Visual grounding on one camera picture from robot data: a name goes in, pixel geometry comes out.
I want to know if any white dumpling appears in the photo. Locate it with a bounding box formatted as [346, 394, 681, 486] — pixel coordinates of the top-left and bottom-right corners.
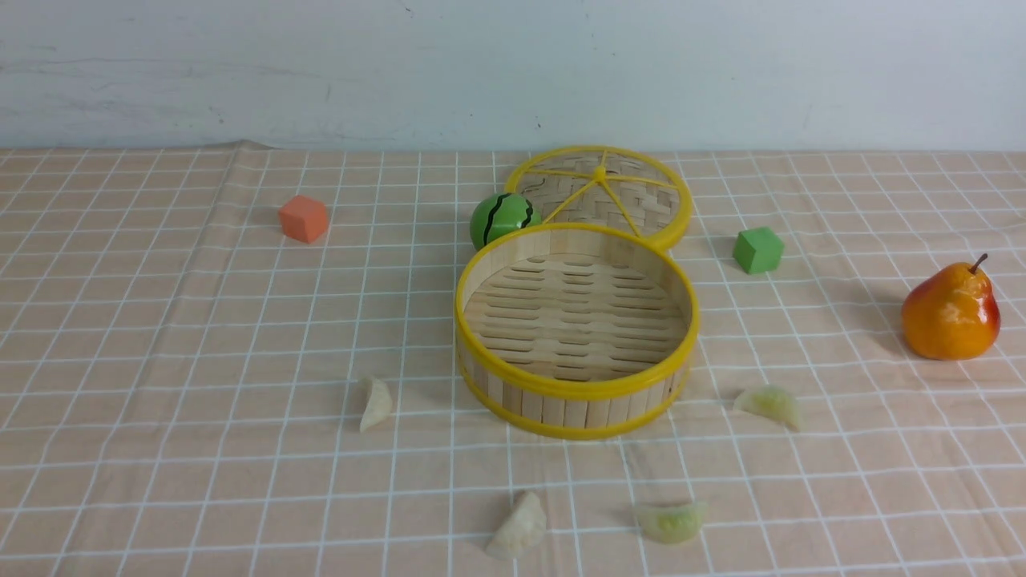
[485, 490, 548, 561]
[359, 377, 394, 434]

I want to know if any pale green dumpling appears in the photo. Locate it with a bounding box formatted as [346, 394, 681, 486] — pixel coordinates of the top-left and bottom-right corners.
[733, 385, 803, 432]
[633, 502, 708, 545]

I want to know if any bamboo steamer tray yellow rim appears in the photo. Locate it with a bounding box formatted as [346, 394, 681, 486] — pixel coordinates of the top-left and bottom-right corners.
[453, 223, 701, 441]

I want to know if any woven bamboo steamer lid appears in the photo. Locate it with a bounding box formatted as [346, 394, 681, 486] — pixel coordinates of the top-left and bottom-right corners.
[503, 145, 693, 251]

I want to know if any green toy watermelon ball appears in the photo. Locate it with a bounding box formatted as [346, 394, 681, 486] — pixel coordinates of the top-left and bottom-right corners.
[470, 192, 543, 251]

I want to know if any orange foam cube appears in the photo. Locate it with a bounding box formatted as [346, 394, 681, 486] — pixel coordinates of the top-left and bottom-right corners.
[277, 195, 330, 244]

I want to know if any green foam cube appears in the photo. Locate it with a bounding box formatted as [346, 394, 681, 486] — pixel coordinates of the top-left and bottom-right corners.
[733, 226, 785, 275]

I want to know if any checked beige tablecloth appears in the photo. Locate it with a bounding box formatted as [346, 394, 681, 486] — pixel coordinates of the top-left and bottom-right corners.
[1, 143, 1025, 576]

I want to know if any orange red toy pear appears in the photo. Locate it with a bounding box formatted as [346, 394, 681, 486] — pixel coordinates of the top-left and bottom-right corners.
[901, 253, 1001, 361]

